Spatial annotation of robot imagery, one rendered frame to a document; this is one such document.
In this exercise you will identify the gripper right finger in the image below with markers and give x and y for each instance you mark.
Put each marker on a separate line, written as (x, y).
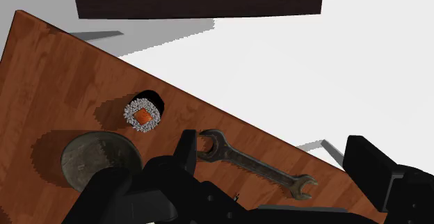
(379, 172)

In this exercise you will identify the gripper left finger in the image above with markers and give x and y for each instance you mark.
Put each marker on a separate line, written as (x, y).
(162, 186)

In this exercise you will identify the dark grey round dish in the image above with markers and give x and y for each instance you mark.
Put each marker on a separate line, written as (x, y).
(95, 157)

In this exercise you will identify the sushi roll with salmon centre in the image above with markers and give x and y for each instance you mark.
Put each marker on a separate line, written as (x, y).
(144, 113)

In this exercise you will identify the rusty open-end wrench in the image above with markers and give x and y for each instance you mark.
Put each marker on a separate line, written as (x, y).
(251, 164)

